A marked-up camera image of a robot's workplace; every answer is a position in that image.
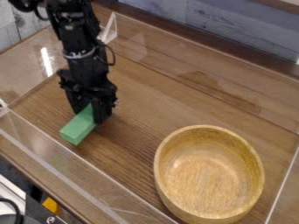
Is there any black and yellow device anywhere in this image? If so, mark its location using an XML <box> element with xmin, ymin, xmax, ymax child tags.
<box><xmin>0</xmin><ymin>186</ymin><xmax>85</xmax><ymax>224</ymax></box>

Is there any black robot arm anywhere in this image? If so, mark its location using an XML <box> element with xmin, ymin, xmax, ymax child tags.
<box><xmin>8</xmin><ymin>0</ymin><xmax>117</xmax><ymax>124</ymax></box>

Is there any brown wooden bowl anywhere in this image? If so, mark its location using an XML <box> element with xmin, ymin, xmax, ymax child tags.
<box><xmin>153</xmin><ymin>125</ymin><xmax>266</xmax><ymax>224</ymax></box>

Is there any green rectangular block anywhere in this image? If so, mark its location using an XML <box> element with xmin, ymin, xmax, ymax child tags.
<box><xmin>60</xmin><ymin>105</ymin><xmax>96</xmax><ymax>145</ymax></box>

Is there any black cable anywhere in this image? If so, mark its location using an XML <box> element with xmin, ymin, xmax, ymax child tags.
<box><xmin>0</xmin><ymin>198</ymin><xmax>27</xmax><ymax>224</ymax></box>

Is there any clear acrylic tray wall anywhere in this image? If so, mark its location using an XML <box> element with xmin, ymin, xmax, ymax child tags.
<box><xmin>0</xmin><ymin>11</ymin><xmax>299</xmax><ymax>224</ymax></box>

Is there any clear acrylic corner bracket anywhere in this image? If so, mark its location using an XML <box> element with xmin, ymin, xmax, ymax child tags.
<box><xmin>97</xmin><ymin>13</ymin><xmax>117</xmax><ymax>44</ymax></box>

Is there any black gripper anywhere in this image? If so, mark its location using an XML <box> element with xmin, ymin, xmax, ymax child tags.
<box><xmin>57</xmin><ymin>52</ymin><xmax>117</xmax><ymax>124</ymax></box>

